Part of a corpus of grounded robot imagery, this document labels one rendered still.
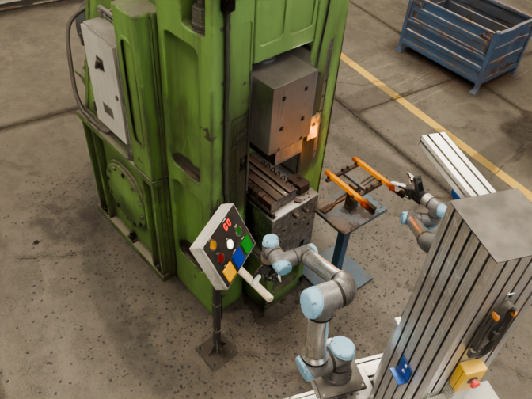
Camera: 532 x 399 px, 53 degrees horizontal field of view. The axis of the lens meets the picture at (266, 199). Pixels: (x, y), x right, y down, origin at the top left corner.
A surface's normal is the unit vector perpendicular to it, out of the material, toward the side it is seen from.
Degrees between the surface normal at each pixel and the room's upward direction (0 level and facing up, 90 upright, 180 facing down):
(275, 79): 0
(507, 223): 0
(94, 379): 0
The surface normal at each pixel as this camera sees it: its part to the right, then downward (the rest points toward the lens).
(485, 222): 0.06, -0.72
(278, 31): 0.66, 0.55
